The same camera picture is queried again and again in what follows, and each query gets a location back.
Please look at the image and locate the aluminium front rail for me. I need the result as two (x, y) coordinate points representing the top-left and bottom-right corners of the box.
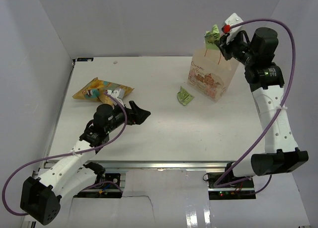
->
(39, 159), (283, 171)

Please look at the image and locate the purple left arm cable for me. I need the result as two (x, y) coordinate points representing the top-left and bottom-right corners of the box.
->
(1, 91), (129, 216)

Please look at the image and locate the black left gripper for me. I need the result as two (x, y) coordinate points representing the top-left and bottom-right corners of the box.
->
(105, 101), (150, 134)

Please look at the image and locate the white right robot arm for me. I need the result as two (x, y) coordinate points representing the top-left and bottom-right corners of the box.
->
(128, 27), (309, 188)

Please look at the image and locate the brown kettle chips bag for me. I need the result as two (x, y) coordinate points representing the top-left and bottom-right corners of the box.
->
(73, 77), (134, 105)

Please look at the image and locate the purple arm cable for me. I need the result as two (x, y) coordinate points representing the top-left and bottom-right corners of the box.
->
(1, 91), (129, 216)
(215, 18), (298, 196)

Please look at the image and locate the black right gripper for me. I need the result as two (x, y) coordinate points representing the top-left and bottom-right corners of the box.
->
(215, 31), (256, 67)

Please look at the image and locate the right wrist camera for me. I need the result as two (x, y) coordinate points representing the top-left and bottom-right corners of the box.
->
(222, 13), (243, 44)

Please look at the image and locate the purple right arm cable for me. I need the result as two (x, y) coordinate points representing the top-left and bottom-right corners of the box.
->
(215, 18), (298, 196)

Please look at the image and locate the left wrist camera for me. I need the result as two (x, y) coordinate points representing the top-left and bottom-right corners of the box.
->
(104, 88), (125, 103)

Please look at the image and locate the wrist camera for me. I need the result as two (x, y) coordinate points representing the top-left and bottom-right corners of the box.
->
(104, 88), (125, 103)
(222, 13), (243, 44)

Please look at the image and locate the cream bear paper bag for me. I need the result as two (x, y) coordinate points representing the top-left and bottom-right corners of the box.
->
(187, 48), (239, 102)

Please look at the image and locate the green snack packet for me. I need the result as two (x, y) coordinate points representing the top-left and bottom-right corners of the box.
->
(177, 86), (194, 106)
(204, 24), (220, 50)

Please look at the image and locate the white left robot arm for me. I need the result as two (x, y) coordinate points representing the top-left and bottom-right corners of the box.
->
(20, 101), (151, 226)

